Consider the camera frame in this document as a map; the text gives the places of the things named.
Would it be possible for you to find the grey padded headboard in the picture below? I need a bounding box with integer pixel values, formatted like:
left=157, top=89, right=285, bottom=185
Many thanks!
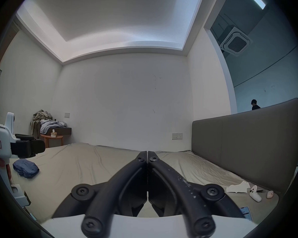
left=192, top=98, right=298, bottom=195

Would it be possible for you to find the folded dark blue garment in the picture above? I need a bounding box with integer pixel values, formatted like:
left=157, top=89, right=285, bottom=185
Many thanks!
left=13, top=159, right=40, bottom=179

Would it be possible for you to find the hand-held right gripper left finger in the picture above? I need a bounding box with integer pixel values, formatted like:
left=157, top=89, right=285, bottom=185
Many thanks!
left=52, top=151, right=148, bottom=238

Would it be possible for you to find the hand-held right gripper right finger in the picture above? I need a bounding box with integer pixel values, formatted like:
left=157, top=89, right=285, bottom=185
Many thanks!
left=148, top=151, right=244, bottom=238

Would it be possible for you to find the dark shelf with clothes pile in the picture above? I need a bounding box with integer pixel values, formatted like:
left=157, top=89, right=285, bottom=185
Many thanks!
left=30, top=110, right=72, bottom=139

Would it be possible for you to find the white hand controller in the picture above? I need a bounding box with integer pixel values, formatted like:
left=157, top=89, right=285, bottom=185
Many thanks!
left=249, top=185, right=262, bottom=203

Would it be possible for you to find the person's left hand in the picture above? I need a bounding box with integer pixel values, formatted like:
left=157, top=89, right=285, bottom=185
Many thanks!
left=0, top=158, right=13, bottom=186

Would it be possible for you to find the crumpled white paper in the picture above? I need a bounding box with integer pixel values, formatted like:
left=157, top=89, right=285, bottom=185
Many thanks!
left=226, top=181, right=251, bottom=193

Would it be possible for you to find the bed with beige sheet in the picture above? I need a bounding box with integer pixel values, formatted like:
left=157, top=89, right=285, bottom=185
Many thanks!
left=11, top=143, right=280, bottom=224

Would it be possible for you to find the phone with lit screen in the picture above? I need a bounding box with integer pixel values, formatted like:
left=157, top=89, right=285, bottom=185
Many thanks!
left=238, top=206, right=253, bottom=222

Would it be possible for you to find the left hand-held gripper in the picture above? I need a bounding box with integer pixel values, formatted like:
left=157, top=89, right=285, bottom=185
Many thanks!
left=0, top=112, right=46, bottom=208

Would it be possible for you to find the round wooden side table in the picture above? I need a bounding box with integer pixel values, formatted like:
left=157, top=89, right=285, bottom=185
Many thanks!
left=40, top=130, right=64, bottom=148

